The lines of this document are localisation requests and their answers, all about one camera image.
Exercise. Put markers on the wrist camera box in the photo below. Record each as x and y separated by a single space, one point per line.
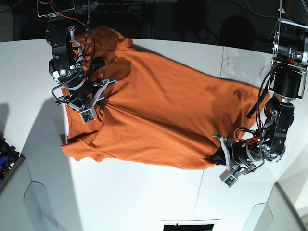
228 178
88 115

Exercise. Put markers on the bin of blue black items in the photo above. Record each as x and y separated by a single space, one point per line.
8 157

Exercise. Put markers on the black slot plate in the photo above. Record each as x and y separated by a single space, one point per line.
190 225

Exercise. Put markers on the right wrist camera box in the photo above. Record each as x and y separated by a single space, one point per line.
88 115

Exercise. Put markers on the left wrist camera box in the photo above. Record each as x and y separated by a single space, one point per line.
228 178

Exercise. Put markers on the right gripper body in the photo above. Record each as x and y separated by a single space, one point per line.
85 95

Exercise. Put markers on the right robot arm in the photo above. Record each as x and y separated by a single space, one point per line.
71 67

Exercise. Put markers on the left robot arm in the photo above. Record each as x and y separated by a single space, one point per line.
274 110

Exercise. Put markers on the black round stool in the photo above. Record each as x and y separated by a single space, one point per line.
238 32

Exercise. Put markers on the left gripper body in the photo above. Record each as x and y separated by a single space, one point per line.
240 156

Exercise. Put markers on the orange t-shirt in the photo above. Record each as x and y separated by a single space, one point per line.
158 112

